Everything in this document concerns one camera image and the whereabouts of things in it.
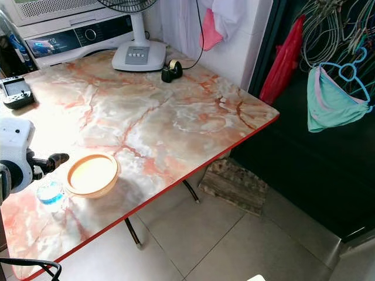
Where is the white curtain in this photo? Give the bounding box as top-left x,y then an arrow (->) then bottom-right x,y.
160,0 -> 203,58

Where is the white washing machine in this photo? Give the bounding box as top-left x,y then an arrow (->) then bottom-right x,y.
23,15 -> 135,67

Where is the marble-pattern red-edged table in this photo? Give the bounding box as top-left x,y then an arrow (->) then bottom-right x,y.
0,47 -> 280,281

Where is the green underwear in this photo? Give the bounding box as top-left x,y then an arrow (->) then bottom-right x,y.
306,64 -> 373,133

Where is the clear blue-label water bottle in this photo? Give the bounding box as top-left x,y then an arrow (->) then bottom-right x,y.
36,176 -> 65,211

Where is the black handheld controller with screen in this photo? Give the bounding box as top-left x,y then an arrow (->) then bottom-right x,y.
1,77 -> 35,110

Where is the black tape dispenser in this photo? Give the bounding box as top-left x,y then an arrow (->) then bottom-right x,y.
161,59 -> 184,83

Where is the bundle of wire hangers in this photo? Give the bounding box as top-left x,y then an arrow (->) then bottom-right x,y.
299,0 -> 375,72

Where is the white standing desk fan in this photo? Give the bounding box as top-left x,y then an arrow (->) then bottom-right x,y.
97,0 -> 168,73

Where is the white hanging cloth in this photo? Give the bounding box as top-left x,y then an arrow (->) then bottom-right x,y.
202,0 -> 247,42

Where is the blue clothes hanger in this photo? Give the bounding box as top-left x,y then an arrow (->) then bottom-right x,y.
321,47 -> 373,104

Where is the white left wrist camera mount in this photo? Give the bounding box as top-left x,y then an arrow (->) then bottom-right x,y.
0,117 -> 35,176

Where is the brown woven doormat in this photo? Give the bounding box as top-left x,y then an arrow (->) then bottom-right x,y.
198,158 -> 271,217

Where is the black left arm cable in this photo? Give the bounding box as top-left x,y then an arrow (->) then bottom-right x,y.
0,258 -> 63,281

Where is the red plastic bag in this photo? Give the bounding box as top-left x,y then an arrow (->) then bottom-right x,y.
259,15 -> 306,106

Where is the pink cloth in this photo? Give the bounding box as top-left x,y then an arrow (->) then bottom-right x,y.
201,9 -> 224,52

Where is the black fan power cable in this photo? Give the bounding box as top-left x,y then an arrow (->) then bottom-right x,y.
182,0 -> 206,71

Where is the orange plastic bowl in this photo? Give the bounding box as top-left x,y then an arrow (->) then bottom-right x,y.
66,153 -> 120,198

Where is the white vented appliance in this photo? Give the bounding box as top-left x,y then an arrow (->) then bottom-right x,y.
12,0 -> 105,28

